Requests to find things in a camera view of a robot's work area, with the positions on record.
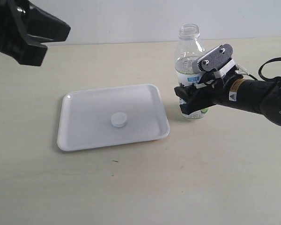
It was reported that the clear plastic drink bottle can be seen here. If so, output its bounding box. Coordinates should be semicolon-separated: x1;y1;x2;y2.
174;23;210;120

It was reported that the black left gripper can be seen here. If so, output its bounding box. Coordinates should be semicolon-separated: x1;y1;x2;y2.
0;0;71;67

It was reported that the white rectangular plastic tray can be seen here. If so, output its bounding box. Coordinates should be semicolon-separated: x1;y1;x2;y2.
57;84;170;152

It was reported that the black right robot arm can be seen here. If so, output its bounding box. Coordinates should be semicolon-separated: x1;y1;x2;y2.
174;71;281;127

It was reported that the white bottle cap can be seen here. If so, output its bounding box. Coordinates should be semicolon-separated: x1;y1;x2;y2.
111;112;128;128

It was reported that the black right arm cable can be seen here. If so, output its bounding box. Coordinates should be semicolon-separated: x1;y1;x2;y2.
236;56;281;82

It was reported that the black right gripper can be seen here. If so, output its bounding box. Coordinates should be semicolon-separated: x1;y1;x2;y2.
174;70;239;115

